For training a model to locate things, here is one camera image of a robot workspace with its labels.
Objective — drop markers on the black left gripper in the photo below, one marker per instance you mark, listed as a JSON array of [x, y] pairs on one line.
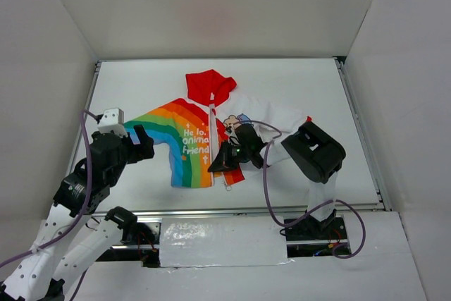
[[137, 142]]

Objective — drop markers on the rainbow and white kids jacket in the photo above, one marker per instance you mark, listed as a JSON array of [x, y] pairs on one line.
[[194, 126]]

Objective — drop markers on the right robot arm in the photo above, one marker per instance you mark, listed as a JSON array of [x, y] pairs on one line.
[[318, 156]]

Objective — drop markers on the white foil covered panel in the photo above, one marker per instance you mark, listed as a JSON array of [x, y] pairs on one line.
[[223, 241]]

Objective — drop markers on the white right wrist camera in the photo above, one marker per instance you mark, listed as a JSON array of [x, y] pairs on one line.
[[232, 137]]

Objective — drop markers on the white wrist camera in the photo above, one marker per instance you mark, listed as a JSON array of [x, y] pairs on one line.
[[232, 137], [112, 121]]

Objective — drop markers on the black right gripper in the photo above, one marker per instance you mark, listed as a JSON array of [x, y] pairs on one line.
[[232, 155]]

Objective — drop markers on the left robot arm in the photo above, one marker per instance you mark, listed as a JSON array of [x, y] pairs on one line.
[[52, 266]]

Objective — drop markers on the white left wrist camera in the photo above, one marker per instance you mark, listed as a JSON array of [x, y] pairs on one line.
[[112, 121]]

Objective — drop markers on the aluminium table frame rail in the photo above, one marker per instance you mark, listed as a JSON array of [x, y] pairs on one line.
[[315, 86]]

